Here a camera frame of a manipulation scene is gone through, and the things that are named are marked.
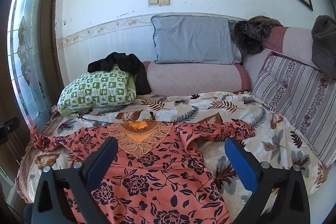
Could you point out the blue-grey pillow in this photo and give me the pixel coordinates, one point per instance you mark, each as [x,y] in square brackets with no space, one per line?
[194,40]

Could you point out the green patterned pillow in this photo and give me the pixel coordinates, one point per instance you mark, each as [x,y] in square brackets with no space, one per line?
[97,90]

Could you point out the dark furry garment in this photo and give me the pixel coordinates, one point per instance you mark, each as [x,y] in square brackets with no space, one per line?
[249,37]

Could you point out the stained glass window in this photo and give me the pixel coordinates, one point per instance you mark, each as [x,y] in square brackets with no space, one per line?
[29,50]

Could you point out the pink quilted bolster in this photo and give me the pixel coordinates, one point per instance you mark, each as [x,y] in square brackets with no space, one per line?
[194,79]

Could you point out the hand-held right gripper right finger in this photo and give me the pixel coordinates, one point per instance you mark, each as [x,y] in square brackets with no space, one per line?
[241,161]

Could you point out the leaf print blanket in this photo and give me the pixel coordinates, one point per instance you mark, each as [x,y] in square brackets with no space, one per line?
[236,113]

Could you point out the grey fleece cloth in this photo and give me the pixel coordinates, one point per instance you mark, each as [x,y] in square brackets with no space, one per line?
[324,43]

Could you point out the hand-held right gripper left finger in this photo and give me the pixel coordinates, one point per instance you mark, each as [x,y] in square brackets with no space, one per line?
[101,165]

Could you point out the orange floral garment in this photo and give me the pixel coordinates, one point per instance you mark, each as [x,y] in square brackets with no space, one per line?
[157,182]

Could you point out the pink quilted sofa cover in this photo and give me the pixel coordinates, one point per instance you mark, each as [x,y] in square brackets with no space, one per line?
[291,43]

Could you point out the beige light switch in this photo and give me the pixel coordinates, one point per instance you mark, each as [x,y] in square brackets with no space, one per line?
[153,1]
[164,0]

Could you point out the striped floral cushion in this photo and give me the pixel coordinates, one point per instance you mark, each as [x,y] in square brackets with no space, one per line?
[296,98]

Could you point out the brown lace-edged mat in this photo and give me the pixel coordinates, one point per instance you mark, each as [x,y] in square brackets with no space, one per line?
[26,161]

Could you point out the black garment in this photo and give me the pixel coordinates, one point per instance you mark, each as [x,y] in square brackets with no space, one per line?
[123,61]

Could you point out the brown garment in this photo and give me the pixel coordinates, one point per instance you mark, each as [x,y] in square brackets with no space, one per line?
[265,20]

